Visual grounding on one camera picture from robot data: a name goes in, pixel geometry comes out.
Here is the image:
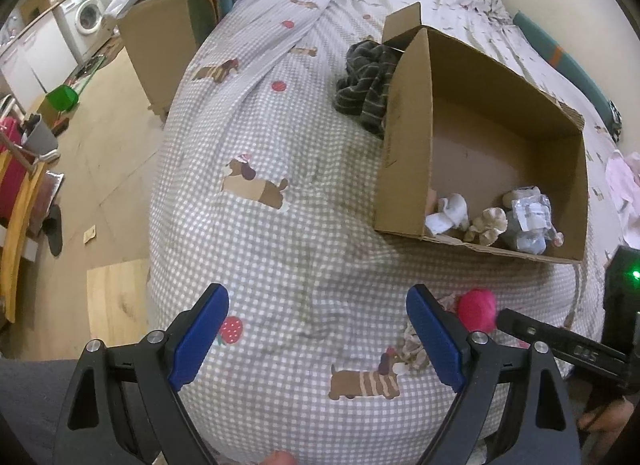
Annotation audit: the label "light wooden board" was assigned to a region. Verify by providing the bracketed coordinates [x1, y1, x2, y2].
[87, 259, 151, 346]

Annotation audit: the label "grey bin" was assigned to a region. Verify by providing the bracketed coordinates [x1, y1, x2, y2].
[22, 114, 60, 158]

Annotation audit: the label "clear plastic packet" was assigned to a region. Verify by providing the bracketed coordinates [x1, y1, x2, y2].
[505, 195, 553, 233]

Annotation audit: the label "large brown cardboard box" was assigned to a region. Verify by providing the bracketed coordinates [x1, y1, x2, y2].
[117, 0, 201, 120]

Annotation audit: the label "white socks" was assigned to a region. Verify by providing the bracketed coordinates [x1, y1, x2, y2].
[425, 193, 471, 235]

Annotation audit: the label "checkered bed cover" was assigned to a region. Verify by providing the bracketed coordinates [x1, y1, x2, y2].
[147, 0, 640, 465]

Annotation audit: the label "white cabinet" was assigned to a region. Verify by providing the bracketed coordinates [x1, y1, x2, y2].
[0, 17, 78, 106]

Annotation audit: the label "dark floor mat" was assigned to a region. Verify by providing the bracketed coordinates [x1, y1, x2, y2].
[70, 55, 106, 83]

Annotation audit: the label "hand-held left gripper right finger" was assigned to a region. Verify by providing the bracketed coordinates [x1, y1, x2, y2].
[406, 284, 583, 465]

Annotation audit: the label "crumpled printed cloth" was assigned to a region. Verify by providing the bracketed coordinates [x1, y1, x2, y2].
[467, 0, 513, 26]

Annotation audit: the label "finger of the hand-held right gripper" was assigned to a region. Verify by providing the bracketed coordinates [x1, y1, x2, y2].
[495, 308, 628, 371]

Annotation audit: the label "light blue fluffy socks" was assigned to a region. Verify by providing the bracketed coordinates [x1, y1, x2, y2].
[502, 225, 551, 255]

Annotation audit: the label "grey and white sock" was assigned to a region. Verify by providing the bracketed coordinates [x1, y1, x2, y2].
[502, 185, 543, 208]

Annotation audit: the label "black patterned cloth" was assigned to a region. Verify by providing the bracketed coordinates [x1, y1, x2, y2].
[606, 100, 623, 138]

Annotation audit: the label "white washing machine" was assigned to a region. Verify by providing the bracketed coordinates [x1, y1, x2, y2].
[52, 0, 108, 48]

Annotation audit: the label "cream fluffy sock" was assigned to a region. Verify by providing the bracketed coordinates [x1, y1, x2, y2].
[462, 207, 509, 246]

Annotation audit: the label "red suitcase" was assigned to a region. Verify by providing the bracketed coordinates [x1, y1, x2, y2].
[0, 117, 31, 218]

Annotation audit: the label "brown lace socks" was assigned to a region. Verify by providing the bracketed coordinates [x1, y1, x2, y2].
[397, 292, 458, 376]

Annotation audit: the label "pink clothing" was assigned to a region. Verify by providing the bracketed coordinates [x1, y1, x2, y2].
[605, 150, 640, 241]

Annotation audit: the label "dark striped cloth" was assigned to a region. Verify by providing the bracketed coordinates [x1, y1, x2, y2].
[334, 40, 401, 140]

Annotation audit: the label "person's right hand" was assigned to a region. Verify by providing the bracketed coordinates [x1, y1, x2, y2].
[577, 397, 638, 433]

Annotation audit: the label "teal pillow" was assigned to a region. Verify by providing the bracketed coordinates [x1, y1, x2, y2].
[512, 11, 613, 116]

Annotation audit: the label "pink socks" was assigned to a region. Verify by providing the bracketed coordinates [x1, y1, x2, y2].
[457, 287, 499, 333]

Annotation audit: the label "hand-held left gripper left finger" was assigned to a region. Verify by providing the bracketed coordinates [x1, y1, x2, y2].
[65, 283, 230, 465]

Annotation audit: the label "black slipper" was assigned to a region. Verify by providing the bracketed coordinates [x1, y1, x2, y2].
[45, 205, 64, 253]

